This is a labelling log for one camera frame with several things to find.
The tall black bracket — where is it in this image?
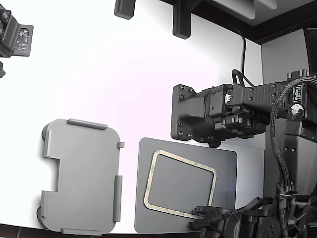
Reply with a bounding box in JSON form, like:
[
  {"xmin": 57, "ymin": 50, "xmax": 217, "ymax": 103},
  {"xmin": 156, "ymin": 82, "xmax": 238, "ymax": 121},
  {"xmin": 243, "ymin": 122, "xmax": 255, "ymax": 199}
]
[{"xmin": 172, "ymin": 0, "xmax": 192, "ymax": 40}]

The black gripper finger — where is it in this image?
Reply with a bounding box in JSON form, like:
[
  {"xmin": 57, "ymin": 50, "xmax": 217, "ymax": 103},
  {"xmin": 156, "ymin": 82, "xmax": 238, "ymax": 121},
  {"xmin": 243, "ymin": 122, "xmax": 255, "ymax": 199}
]
[
  {"xmin": 192, "ymin": 205, "xmax": 211, "ymax": 217},
  {"xmin": 189, "ymin": 220, "xmax": 208, "ymax": 230}
]

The small black bracket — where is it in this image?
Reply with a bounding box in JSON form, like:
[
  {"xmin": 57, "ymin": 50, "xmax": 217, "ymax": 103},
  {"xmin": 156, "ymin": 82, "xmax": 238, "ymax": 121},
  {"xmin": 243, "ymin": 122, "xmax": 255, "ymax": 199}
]
[{"xmin": 113, "ymin": 0, "xmax": 136, "ymax": 20}]

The long black braided cable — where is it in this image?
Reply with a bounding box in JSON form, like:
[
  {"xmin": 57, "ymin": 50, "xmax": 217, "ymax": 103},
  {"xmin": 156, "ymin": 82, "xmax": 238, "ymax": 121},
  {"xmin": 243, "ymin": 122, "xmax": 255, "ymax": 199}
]
[{"xmin": 269, "ymin": 76, "xmax": 317, "ymax": 199}]

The black shelf rail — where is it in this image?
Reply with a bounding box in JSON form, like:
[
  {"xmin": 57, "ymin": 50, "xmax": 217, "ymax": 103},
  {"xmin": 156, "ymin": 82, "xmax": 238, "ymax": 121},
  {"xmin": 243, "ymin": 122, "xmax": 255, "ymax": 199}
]
[{"xmin": 160, "ymin": 0, "xmax": 317, "ymax": 45}]

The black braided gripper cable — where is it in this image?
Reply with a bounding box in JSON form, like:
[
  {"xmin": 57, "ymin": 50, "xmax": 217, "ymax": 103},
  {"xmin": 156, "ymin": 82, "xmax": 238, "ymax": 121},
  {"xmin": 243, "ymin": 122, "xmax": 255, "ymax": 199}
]
[{"xmin": 220, "ymin": 197, "xmax": 263, "ymax": 220}]

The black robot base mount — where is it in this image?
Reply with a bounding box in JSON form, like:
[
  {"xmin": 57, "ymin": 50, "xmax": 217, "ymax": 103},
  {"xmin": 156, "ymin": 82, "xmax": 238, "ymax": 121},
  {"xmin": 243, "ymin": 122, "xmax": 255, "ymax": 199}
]
[{"xmin": 171, "ymin": 83, "xmax": 208, "ymax": 142}]

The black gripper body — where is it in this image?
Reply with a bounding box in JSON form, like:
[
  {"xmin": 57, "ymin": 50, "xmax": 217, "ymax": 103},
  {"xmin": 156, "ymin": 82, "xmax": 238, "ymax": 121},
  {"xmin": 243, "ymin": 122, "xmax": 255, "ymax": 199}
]
[{"xmin": 204, "ymin": 207, "xmax": 240, "ymax": 238}]

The light gray plastic box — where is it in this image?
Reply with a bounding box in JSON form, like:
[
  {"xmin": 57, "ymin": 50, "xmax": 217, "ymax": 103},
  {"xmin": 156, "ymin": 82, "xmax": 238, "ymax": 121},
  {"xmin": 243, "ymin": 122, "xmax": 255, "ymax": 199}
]
[{"xmin": 36, "ymin": 118, "xmax": 125, "ymax": 236}]

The beige adhesive tape frame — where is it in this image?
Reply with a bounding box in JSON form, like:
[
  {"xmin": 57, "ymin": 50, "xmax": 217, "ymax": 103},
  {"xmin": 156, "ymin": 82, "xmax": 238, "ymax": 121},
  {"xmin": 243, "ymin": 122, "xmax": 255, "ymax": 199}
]
[{"xmin": 143, "ymin": 148, "xmax": 217, "ymax": 220}]

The dark gray foam pad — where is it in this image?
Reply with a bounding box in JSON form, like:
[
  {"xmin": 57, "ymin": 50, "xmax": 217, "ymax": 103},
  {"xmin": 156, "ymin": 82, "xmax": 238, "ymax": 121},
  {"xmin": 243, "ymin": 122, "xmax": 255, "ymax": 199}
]
[{"xmin": 134, "ymin": 137, "xmax": 238, "ymax": 234}]

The thin black cable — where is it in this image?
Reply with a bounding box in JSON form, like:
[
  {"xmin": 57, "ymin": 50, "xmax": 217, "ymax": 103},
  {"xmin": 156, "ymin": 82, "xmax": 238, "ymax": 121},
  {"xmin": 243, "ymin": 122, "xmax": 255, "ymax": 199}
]
[{"xmin": 232, "ymin": 28, "xmax": 247, "ymax": 75}]

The black camera with circuit board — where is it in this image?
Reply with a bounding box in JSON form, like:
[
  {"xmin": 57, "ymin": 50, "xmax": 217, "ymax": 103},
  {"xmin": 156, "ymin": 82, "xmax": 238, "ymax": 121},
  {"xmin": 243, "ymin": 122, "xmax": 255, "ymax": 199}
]
[{"xmin": 0, "ymin": 0, "xmax": 34, "ymax": 59}]

